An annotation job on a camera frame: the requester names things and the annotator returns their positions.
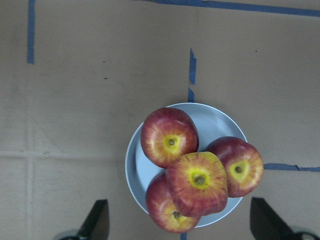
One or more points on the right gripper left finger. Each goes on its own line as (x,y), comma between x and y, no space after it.
(96,226)

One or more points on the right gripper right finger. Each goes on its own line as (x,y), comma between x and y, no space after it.
(266,224)

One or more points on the yellow-red apple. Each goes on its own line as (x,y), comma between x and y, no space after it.
(198,184)

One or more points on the plate apple two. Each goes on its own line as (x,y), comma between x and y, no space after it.
(242,162)

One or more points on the plate apple three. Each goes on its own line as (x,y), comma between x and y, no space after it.
(162,210)

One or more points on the plate apple one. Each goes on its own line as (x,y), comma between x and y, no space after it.
(166,134)

